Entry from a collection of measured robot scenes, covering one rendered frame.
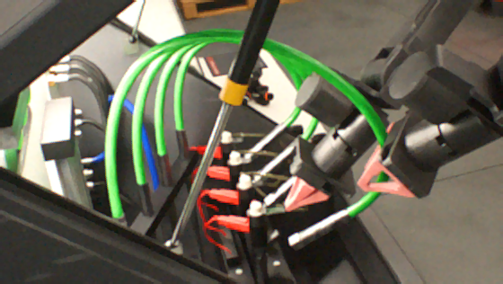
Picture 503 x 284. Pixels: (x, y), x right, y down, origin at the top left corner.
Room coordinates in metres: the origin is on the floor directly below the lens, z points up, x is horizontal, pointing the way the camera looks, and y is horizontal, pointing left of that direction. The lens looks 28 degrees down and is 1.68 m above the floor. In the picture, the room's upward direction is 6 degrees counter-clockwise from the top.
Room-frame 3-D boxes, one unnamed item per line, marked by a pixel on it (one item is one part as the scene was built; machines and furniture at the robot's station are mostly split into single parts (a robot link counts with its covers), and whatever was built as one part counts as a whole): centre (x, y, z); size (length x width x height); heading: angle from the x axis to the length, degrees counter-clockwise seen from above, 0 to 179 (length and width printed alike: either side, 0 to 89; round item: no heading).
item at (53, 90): (1.02, 0.30, 1.20); 0.13 x 0.03 x 0.31; 10
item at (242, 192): (0.90, 0.00, 1.01); 0.05 x 0.03 x 0.21; 100
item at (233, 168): (0.98, 0.01, 1.01); 0.05 x 0.03 x 0.21; 100
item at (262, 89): (1.57, -0.02, 1.01); 0.23 x 0.11 x 0.06; 10
